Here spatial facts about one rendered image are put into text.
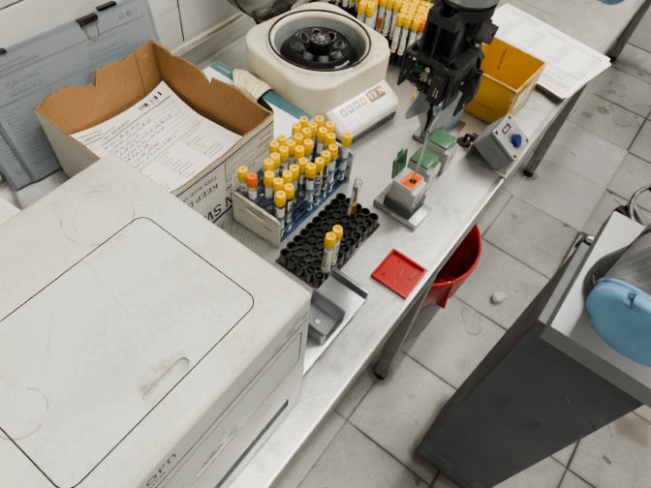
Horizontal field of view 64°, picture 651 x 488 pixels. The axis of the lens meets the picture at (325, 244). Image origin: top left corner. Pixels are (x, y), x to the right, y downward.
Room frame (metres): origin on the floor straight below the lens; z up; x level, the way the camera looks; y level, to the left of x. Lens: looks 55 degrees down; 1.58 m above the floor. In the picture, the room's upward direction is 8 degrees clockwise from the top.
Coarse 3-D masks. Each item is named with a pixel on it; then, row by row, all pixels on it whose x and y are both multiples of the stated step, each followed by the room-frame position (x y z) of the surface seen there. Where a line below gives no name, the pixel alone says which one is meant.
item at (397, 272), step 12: (396, 252) 0.50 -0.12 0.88; (384, 264) 0.47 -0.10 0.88; (396, 264) 0.48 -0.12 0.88; (408, 264) 0.48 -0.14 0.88; (372, 276) 0.45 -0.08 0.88; (384, 276) 0.45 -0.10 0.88; (396, 276) 0.46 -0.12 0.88; (408, 276) 0.46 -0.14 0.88; (420, 276) 0.46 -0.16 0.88; (396, 288) 0.43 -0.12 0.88; (408, 288) 0.44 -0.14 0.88
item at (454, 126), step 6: (438, 108) 0.77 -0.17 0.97; (462, 108) 0.84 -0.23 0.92; (456, 114) 0.82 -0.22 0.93; (450, 120) 0.79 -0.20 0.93; (456, 120) 0.83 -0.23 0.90; (444, 126) 0.76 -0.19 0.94; (450, 126) 0.81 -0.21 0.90; (456, 126) 0.83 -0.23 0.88; (462, 126) 0.83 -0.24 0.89; (420, 132) 0.80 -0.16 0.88; (426, 132) 0.78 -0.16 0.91; (450, 132) 0.81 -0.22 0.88; (456, 132) 0.81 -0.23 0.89; (420, 138) 0.78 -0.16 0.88
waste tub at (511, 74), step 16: (496, 48) 1.01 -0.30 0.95; (512, 48) 0.99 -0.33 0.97; (496, 64) 1.00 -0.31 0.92; (512, 64) 0.99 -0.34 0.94; (528, 64) 0.97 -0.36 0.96; (544, 64) 0.95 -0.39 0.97; (480, 80) 0.89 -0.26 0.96; (496, 80) 0.87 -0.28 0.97; (512, 80) 0.98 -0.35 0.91; (528, 80) 0.88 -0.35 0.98; (480, 96) 0.88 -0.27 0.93; (496, 96) 0.86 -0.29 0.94; (512, 96) 0.85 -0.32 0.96; (528, 96) 0.94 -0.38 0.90; (480, 112) 0.87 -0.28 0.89; (496, 112) 0.86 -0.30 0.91; (512, 112) 0.88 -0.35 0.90
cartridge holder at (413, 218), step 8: (384, 192) 0.62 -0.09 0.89; (376, 200) 0.60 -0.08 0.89; (384, 200) 0.59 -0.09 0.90; (392, 200) 0.59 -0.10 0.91; (384, 208) 0.59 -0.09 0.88; (392, 208) 0.58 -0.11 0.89; (400, 208) 0.58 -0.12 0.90; (408, 208) 0.57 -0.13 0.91; (416, 208) 0.58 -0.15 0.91; (424, 208) 0.60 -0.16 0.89; (392, 216) 0.58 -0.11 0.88; (400, 216) 0.57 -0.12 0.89; (408, 216) 0.57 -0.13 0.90; (416, 216) 0.58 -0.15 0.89; (424, 216) 0.58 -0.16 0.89; (408, 224) 0.56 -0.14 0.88; (416, 224) 0.56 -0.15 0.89
